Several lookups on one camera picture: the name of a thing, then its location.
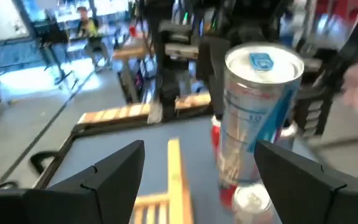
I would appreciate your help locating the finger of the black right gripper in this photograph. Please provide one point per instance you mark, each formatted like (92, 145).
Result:
(213, 71)
(312, 115)

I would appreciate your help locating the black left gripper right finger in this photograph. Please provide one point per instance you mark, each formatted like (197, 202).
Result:
(315, 199)

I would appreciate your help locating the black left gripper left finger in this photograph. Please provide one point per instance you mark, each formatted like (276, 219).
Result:
(73, 205)

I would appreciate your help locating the silver light-blue Red Bull can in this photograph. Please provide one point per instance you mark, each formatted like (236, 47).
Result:
(247, 102)

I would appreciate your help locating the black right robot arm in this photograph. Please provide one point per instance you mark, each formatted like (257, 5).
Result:
(166, 84)

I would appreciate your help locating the wooden slatted shelf rack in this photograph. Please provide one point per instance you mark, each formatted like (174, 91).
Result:
(176, 180)

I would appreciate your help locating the silver Diet Coke can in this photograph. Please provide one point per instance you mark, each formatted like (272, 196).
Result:
(252, 199)

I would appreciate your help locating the red soda can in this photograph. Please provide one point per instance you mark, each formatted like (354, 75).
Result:
(216, 137)

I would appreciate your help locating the red Fanta can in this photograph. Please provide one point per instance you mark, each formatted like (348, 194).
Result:
(228, 196)

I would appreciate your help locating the black table frame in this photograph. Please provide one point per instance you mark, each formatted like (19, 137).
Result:
(104, 128)

